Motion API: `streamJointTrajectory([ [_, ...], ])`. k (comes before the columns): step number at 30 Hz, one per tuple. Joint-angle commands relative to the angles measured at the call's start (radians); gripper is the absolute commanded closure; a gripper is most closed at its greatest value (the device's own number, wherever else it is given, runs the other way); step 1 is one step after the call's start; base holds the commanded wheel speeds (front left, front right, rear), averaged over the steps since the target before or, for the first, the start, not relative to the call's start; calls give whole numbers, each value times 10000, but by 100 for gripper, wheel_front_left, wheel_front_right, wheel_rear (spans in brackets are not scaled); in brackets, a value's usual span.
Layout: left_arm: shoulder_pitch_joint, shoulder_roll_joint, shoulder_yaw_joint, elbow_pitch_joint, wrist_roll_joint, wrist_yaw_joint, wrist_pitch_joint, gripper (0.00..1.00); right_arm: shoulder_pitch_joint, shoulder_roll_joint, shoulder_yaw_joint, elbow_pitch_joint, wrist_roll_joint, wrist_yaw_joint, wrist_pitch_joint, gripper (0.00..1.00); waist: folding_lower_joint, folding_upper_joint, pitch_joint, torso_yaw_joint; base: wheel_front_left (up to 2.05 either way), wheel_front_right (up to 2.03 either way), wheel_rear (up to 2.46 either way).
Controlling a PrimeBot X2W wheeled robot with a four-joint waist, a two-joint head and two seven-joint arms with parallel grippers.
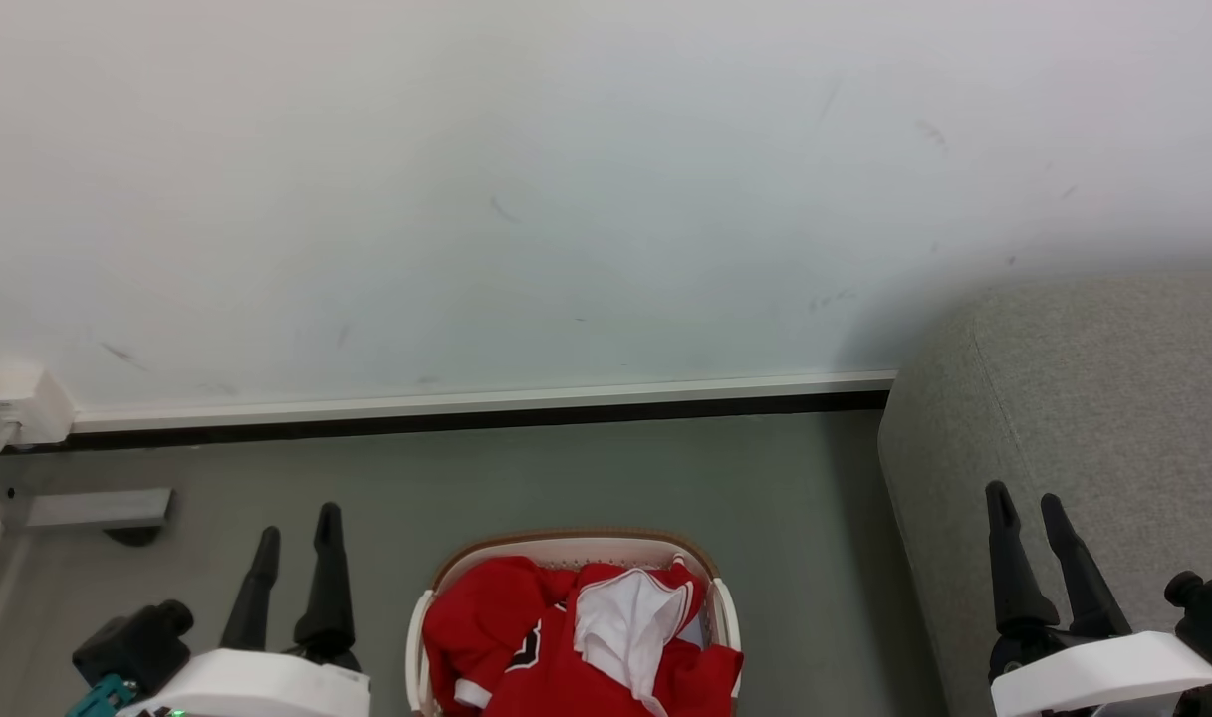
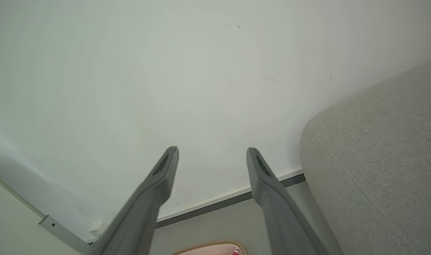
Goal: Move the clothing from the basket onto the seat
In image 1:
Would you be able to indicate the white wall power box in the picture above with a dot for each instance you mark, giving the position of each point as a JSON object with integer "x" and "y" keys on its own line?
{"x": 13, "y": 403}

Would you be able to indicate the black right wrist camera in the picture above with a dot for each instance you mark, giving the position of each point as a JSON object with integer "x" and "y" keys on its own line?
{"x": 1211, "y": 612}

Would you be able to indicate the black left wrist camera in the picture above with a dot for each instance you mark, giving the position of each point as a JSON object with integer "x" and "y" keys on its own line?
{"x": 135, "y": 642}

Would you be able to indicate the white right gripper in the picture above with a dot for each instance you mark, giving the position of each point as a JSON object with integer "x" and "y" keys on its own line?
{"x": 1113, "y": 669}

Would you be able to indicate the white laundry basket brown rim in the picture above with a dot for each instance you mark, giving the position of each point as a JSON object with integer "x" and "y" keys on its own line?
{"x": 566, "y": 546}

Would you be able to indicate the grey metal bracket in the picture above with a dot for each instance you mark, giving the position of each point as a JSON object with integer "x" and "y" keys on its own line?
{"x": 88, "y": 508}

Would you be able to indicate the grey fabric sofa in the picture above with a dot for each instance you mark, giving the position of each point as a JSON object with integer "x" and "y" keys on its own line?
{"x": 1084, "y": 398}

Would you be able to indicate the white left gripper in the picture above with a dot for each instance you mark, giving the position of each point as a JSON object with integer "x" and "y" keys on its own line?
{"x": 257, "y": 689}

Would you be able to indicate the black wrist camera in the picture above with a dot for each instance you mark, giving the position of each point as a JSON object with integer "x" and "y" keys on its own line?
{"x": 135, "y": 642}
{"x": 1211, "y": 612}

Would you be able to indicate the red and white garment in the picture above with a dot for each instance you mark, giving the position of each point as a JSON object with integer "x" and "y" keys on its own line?
{"x": 526, "y": 617}

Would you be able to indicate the white baseboard strip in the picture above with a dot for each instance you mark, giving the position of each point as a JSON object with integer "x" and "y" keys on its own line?
{"x": 466, "y": 403}

